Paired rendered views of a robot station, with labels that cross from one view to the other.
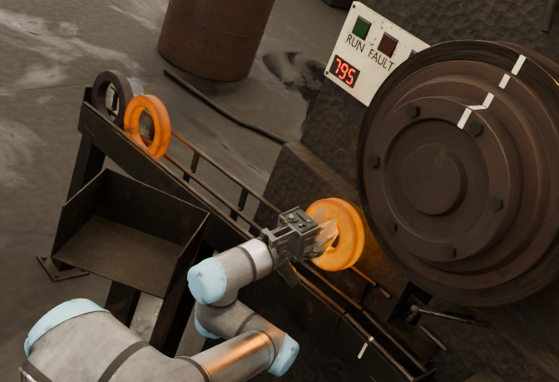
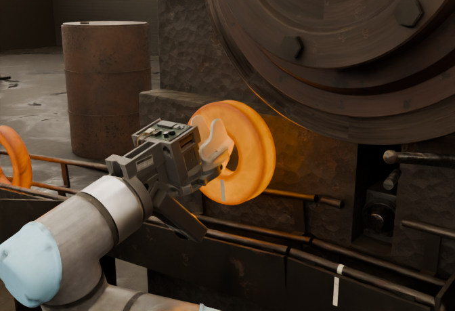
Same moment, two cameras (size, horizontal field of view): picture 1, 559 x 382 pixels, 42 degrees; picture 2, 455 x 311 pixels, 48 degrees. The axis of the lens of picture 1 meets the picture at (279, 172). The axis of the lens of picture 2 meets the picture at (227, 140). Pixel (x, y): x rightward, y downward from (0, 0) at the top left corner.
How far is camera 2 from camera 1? 0.83 m
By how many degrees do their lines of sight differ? 12
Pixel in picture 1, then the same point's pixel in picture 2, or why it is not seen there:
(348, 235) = (246, 137)
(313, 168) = (180, 99)
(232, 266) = (63, 222)
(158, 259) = not seen: hidden behind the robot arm
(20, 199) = not seen: outside the picture
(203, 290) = (17, 278)
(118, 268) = not seen: outside the picture
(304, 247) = (185, 166)
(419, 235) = (344, 28)
